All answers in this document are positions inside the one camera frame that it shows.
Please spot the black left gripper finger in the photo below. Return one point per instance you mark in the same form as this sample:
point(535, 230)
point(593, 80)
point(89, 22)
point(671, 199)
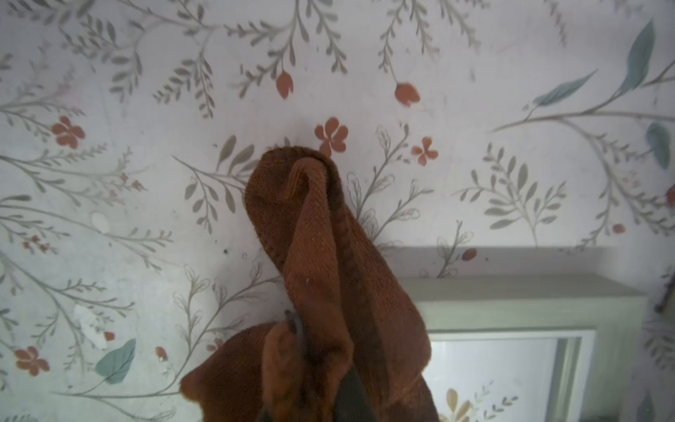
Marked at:
point(351, 404)

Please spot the brown cloth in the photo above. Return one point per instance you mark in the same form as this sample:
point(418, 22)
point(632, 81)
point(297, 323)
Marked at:
point(354, 311)

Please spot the green picture frame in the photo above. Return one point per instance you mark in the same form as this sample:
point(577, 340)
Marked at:
point(555, 348)

